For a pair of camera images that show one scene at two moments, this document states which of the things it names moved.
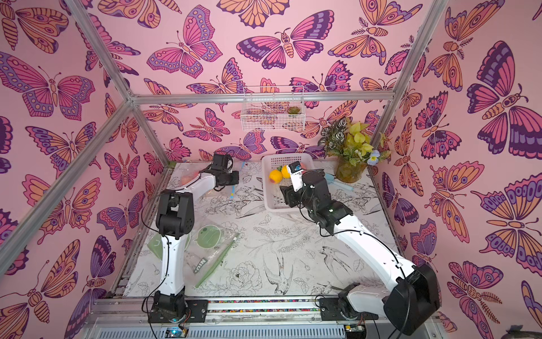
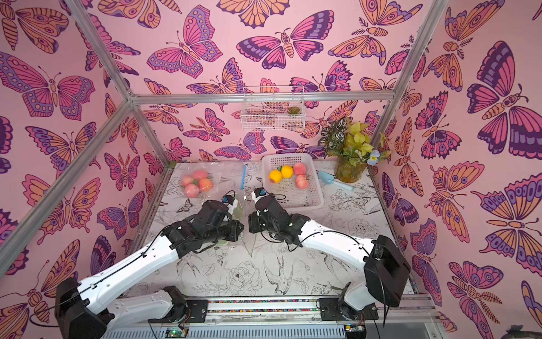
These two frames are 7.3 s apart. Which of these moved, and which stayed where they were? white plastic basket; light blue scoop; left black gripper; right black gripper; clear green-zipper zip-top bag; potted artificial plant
Moved: clear green-zipper zip-top bag; right black gripper; left black gripper
Stayed: potted artificial plant; white plastic basket; light blue scoop
